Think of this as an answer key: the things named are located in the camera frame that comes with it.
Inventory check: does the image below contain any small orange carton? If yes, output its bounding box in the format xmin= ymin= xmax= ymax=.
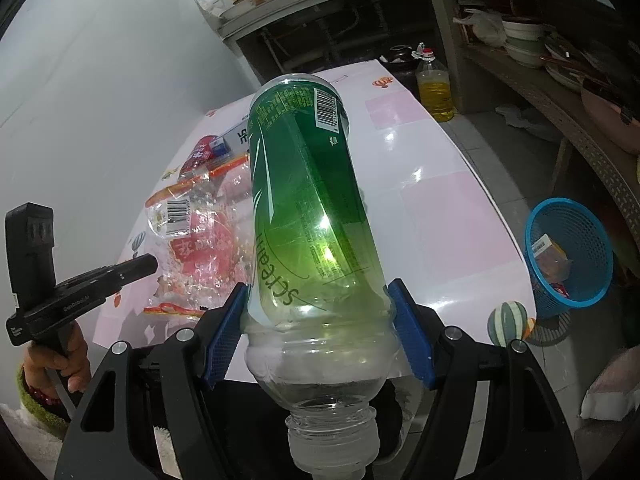
xmin=530 ymin=232 xmax=566 ymax=261

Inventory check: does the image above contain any stack of bowls on shelf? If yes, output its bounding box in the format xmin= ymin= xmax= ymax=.
xmin=504 ymin=37 xmax=547 ymax=68

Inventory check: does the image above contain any crumpled white paper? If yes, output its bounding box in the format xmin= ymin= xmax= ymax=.
xmin=495 ymin=104 xmax=558 ymax=142

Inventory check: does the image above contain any red snack packet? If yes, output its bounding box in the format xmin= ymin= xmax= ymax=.
xmin=180 ymin=135 xmax=231 ymax=176

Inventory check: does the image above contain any white plastic bag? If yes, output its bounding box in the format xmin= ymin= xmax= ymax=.
xmin=452 ymin=8 xmax=507 ymax=48

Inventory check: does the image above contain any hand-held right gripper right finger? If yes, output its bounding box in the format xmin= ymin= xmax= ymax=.
xmin=385 ymin=278 xmax=583 ymax=480

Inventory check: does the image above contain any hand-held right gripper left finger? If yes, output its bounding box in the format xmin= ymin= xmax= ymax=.
xmin=55 ymin=282 xmax=251 ymax=480

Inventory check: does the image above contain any stack of plates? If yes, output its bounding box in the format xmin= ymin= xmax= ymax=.
xmin=542 ymin=32 xmax=601 ymax=93

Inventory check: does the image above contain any dark jar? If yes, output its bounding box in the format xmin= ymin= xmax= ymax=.
xmin=382 ymin=45 xmax=418 ymax=92

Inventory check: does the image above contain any clear orange edged plastic bag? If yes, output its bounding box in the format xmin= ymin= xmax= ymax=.
xmin=145 ymin=154 xmax=251 ymax=208

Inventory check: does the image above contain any blue plastic basket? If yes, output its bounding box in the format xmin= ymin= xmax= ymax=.
xmin=524 ymin=197 xmax=615 ymax=320

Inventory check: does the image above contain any pink basin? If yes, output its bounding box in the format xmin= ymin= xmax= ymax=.
xmin=580 ymin=80 xmax=640 ymax=156

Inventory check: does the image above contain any person's left hand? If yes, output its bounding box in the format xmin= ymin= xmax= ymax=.
xmin=22 ymin=322 xmax=93 ymax=395

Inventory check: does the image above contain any clear red printed plastic bag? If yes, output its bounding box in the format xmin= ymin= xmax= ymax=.
xmin=157 ymin=210 xmax=253 ymax=311

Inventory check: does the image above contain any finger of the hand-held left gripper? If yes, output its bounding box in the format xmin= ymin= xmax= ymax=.
xmin=106 ymin=254 xmax=159 ymax=286

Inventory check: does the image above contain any green labelled plastic bottle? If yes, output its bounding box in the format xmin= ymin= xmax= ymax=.
xmin=243 ymin=73 xmax=403 ymax=478

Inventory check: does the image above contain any yellow cooking oil bottle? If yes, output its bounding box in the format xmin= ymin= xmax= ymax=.
xmin=411 ymin=42 xmax=456 ymax=123

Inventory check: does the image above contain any white pink plastic bundle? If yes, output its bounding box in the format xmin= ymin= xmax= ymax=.
xmin=580 ymin=347 xmax=640 ymax=422

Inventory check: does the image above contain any person's left forearm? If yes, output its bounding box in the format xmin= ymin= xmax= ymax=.
xmin=0 ymin=362 xmax=83 ymax=480

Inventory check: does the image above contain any blue white carton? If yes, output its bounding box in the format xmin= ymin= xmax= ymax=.
xmin=210 ymin=116 xmax=252 ymax=158

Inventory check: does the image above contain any grey storage shelf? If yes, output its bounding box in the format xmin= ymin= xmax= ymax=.
xmin=217 ymin=0 xmax=640 ymax=281

